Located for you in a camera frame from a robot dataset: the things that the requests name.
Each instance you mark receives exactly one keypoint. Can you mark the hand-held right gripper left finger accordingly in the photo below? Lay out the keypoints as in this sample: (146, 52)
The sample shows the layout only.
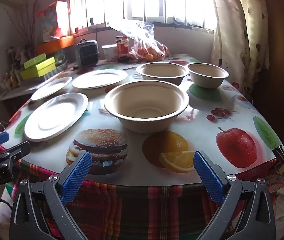
(77, 177)

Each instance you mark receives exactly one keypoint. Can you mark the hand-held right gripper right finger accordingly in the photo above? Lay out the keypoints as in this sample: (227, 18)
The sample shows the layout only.
(207, 177)

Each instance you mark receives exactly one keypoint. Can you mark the white paper plate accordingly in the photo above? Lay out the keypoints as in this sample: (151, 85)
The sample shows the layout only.
(54, 117)
(98, 78)
(51, 88)

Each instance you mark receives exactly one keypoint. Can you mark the large beige paper bowl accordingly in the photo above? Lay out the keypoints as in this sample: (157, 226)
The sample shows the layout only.
(144, 105)

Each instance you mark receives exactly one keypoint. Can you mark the small beige paper bowl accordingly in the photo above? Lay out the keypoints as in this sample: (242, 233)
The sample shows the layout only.
(207, 76)

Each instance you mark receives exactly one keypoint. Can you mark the medium beige paper bowl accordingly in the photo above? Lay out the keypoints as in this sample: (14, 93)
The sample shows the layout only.
(162, 71)

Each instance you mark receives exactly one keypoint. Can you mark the black binder clip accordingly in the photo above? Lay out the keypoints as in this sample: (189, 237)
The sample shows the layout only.
(4, 125)
(281, 155)

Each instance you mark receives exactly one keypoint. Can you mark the food print tablecloth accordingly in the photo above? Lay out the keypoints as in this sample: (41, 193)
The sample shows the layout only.
(202, 130)

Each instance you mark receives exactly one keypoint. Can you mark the white side shelf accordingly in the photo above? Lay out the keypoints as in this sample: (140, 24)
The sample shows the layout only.
(17, 91)

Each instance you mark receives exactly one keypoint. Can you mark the plaid cloth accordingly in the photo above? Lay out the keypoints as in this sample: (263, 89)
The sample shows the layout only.
(132, 210)

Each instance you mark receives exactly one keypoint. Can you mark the floral printed cloth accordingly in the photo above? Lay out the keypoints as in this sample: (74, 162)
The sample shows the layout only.
(281, 200)

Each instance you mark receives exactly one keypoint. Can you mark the large green box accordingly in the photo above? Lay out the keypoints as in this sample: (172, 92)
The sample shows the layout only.
(38, 70)

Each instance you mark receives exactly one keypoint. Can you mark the small green box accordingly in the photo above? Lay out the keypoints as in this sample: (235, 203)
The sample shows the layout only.
(34, 61)

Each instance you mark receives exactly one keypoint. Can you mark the black white striped box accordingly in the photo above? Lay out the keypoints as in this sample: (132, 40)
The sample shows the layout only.
(57, 71)

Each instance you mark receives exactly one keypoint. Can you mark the orange box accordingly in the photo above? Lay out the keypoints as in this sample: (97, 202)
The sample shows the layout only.
(57, 43)

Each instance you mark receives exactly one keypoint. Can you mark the dried branches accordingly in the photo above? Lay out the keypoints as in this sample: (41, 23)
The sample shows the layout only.
(26, 25)

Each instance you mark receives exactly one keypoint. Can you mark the small grey heater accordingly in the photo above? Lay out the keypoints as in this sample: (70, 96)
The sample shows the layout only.
(87, 53)

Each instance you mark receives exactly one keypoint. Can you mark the colourful gift bag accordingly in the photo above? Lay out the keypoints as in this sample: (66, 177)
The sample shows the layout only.
(49, 22)

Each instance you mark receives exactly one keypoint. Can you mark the white plastic tub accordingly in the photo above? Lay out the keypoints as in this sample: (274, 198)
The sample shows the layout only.
(109, 52)

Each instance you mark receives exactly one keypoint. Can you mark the wooden cabinet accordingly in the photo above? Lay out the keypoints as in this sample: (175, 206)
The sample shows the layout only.
(281, 67)

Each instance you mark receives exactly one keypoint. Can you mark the red label glass jar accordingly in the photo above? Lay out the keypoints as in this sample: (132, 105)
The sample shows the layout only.
(122, 47)

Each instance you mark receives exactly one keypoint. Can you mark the clear plastic bag of oranges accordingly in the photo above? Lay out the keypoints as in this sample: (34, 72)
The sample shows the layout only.
(152, 51)

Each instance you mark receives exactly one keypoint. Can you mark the cream patterned curtain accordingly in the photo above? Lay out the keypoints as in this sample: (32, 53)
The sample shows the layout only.
(239, 30)

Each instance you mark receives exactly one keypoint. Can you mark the barred window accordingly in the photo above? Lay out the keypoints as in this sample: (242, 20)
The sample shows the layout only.
(112, 5)

